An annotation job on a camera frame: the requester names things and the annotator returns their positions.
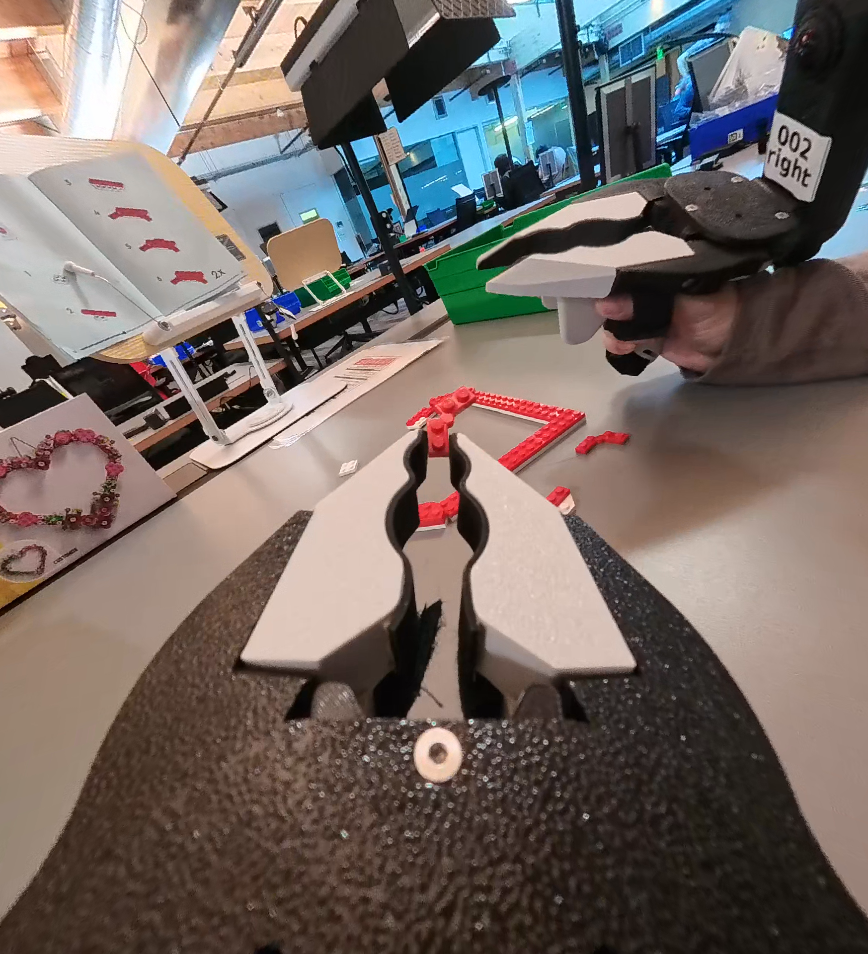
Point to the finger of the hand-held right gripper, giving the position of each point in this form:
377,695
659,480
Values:
590,212
575,272

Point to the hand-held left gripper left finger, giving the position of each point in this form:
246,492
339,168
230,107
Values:
329,581

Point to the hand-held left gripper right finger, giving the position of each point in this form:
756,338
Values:
545,589

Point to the red and white lego frame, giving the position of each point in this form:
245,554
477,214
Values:
523,407

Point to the small red lego hinge piece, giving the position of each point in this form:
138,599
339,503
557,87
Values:
440,440

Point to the person's right forearm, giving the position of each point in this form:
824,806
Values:
814,320

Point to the small red and white lego piece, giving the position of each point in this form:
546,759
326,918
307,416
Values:
559,496

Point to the red lego hinge pair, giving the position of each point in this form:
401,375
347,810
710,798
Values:
601,441

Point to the lego set box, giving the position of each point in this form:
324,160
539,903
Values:
54,514

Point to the lego instruction booklet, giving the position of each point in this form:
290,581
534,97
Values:
68,246

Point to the person's right hand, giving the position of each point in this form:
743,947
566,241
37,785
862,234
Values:
702,328

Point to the green plastic bin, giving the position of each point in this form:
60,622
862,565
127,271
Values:
493,283

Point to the blue storage bin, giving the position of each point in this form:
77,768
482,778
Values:
732,130

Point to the black monitor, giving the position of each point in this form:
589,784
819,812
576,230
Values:
627,127

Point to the black vertical pole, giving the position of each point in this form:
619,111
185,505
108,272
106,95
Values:
579,97

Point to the white book stand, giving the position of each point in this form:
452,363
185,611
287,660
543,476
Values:
217,417

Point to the black slanted stand pole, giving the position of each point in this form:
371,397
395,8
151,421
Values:
374,216

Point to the printed paper sheet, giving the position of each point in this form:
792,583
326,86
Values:
374,373

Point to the small green bin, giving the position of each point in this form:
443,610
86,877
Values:
329,287

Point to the black overhead fixture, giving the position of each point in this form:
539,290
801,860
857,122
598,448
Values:
374,67

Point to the wooden chair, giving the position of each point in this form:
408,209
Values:
303,250

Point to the silver ventilation duct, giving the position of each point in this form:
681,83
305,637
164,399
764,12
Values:
106,67

